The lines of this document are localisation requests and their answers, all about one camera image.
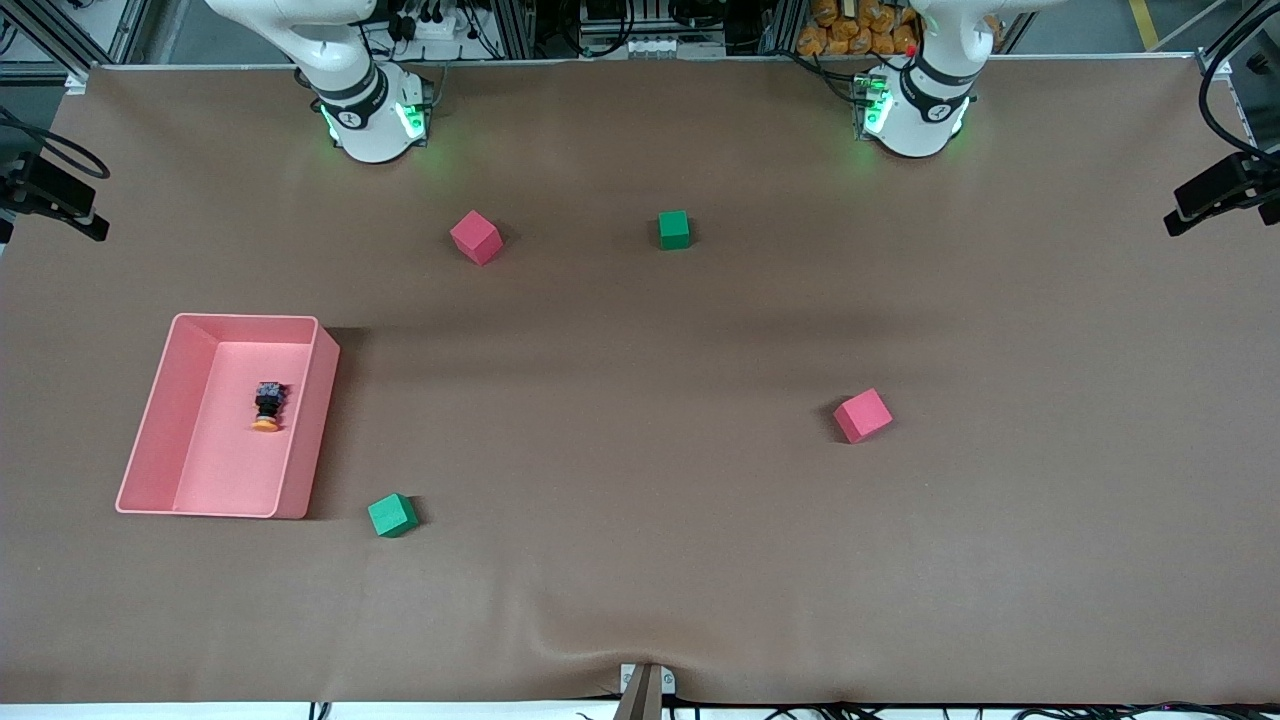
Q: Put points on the black side camera on mount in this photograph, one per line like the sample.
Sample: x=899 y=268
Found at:
x=50 y=195
x=1215 y=190

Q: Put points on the pink plastic bin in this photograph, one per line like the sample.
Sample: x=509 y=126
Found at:
x=240 y=460

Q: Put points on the white connector strip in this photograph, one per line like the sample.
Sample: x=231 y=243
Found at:
x=670 y=47

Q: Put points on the pink foam cube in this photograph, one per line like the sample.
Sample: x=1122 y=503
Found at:
x=475 y=237
x=863 y=415

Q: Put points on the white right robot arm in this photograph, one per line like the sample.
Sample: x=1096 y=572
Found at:
x=370 y=130

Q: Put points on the aluminium frame post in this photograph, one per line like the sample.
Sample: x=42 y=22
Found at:
x=512 y=30

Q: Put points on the aluminium frame strut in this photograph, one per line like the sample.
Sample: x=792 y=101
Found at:
x=55 y=35
x=1240 y=25

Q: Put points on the orange items pile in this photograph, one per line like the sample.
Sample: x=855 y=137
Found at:
x=850 y=40

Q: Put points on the orange capped push button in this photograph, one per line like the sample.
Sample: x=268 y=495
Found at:
x=268 y=400

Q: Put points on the white power strip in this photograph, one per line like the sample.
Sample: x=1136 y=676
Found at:
x=430 y=28

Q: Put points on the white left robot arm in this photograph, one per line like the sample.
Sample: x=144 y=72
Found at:
x=915 y=125

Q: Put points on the green foam cube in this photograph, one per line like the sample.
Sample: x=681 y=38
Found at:
x=674 y=230
x=392 y=515

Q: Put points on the brown table cover sheet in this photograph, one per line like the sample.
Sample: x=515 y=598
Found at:
x=640 y=560

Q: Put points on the metal table edge bracket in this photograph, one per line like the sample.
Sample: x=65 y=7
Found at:
x=645 y=695

